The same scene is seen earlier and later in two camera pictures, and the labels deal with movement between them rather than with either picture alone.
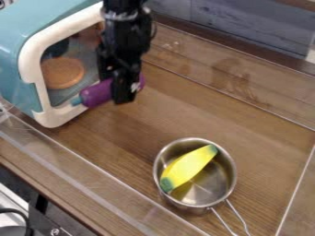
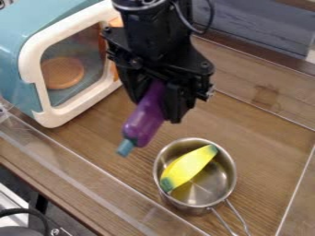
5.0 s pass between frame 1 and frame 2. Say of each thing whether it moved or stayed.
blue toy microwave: stayed
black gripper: moved
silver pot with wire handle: stayed
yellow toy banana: stayed
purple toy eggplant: moved
